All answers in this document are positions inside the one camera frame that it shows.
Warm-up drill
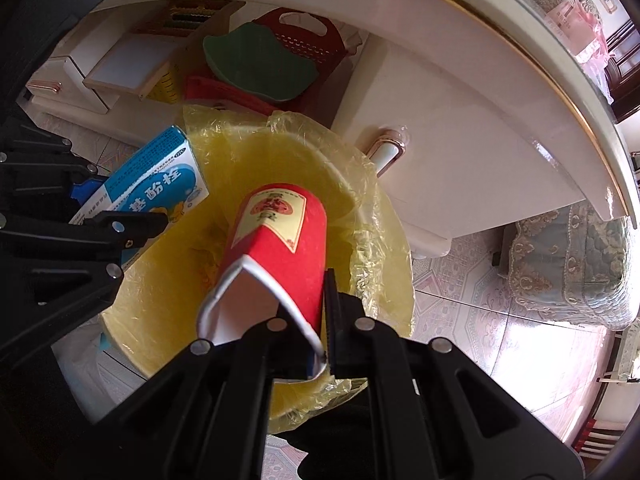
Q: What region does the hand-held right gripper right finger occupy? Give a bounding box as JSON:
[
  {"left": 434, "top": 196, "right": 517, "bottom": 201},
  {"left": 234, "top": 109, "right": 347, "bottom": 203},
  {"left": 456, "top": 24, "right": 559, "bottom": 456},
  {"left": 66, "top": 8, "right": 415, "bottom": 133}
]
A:
[{"left": 325, "top": 269, "right": 587, "bottom": 480}]

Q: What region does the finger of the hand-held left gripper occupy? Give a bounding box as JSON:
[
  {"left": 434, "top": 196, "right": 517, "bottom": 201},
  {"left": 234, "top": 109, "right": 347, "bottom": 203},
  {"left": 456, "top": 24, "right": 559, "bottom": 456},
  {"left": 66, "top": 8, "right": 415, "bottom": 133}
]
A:
[
  {"left": 0, "top": 210, "right": 170, "bottom": 361},
  {"left": 0, "top": 115, "right": 108, "bottom": 213}
]

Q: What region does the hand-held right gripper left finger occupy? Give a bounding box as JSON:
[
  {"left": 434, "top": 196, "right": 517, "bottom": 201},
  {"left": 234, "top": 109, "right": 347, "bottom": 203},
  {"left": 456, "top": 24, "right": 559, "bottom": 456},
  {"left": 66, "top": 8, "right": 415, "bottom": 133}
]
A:
[{"left": 50, "top": 310, "right": 327, "bottom": 480}]

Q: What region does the blue medicine box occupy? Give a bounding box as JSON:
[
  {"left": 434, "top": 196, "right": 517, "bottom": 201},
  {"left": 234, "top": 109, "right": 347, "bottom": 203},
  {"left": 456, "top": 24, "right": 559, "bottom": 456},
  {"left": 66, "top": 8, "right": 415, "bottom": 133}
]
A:
[{"left": 67, "top": 125, "right": 211, "bottom": 271}]

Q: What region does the yellow lined trash bin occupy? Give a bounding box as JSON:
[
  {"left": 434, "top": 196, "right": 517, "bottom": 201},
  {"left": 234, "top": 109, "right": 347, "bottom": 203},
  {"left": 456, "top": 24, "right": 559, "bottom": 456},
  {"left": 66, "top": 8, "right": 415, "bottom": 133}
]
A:
[{"left": 100, "top": 102, "right": 416, "bottom": 436}]

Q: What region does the red paper cup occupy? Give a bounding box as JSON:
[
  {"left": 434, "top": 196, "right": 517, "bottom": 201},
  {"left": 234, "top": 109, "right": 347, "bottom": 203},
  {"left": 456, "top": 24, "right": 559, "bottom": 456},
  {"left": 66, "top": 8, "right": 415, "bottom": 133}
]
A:
[{"left": 196, "top": 182, "right": 328, "bottom": 376}]

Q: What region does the white low cabinet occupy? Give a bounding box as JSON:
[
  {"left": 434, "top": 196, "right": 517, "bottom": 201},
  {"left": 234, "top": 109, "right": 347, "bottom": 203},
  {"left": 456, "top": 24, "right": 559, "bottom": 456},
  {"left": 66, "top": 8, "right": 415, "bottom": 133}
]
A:
[{"left": 17, "top": 10, "right": 126, "bottom": 126}]

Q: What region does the wooden framed white board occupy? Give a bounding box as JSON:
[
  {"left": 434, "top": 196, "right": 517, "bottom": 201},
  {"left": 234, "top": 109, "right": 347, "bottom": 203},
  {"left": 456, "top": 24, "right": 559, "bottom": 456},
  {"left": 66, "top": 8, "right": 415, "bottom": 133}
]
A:
[{"left": 82, "top": 0, "right": 246, "bottom": 98}]

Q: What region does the yellow plastic basket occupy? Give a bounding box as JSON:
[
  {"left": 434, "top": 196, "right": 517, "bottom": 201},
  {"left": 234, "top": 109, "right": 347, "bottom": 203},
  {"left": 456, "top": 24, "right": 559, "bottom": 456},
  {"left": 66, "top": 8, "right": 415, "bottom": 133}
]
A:
[{"left": 147, "top": 57, "right": 183, "bottom": 103}]

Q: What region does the green seat cushion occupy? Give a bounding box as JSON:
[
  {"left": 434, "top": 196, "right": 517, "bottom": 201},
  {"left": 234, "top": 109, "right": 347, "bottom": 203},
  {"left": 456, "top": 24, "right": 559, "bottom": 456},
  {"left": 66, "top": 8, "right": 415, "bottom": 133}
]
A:
[{"left": 202, "top": 21, "right": 321, "bottom": 103}]

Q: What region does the patterned fabric sofa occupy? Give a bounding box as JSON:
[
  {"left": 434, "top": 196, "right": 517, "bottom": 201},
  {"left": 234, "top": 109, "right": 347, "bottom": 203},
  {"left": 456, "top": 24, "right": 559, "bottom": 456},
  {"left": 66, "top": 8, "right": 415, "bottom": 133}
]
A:
[{"left": 492, "top": 0, "right": 640, "bottom": 331}]

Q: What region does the white table with gold trim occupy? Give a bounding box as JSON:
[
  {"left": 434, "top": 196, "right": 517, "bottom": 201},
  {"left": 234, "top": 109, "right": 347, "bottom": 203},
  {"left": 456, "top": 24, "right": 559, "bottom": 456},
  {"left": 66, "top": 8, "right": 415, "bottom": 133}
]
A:
[{"left": 90, "top": 0, "right": 631, "bottom": 261}]

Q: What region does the red plastic stool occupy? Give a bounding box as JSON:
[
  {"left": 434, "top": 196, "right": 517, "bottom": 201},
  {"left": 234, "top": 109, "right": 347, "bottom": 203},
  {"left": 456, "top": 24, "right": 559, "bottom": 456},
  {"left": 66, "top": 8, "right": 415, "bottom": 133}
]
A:
[{"left": 182, "top": 7, "right": 348, "bottom": 116}]

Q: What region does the dark wooden chair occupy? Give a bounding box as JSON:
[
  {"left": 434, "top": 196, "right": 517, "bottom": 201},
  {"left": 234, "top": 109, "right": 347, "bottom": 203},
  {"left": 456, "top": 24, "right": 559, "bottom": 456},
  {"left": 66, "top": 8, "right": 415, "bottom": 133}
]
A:
[{"left": 575, "top": 400, "right": 631, "bottom": 461}]

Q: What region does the dark wooden cabinet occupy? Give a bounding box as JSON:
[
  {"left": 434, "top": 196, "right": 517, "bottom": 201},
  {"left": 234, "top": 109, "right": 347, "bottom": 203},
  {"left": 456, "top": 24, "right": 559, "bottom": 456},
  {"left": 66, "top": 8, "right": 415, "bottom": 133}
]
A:
[{"left": 602, "top": 25, "right": 640, "bottom": 123}]

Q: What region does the pink plastic bag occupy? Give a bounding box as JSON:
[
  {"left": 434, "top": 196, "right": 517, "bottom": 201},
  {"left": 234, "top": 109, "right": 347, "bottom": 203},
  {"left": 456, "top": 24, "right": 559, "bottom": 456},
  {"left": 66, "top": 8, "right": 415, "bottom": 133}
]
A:
[{"left": 545, "top": 0, "right": 621, "bottom": 106}]

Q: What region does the white copper drawer handle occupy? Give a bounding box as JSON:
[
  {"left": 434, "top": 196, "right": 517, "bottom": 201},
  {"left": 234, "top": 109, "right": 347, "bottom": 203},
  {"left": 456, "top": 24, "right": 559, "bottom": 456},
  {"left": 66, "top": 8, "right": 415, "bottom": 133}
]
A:
[{"left": 367, "top": 127, "right": 408, "bottom": 176}]

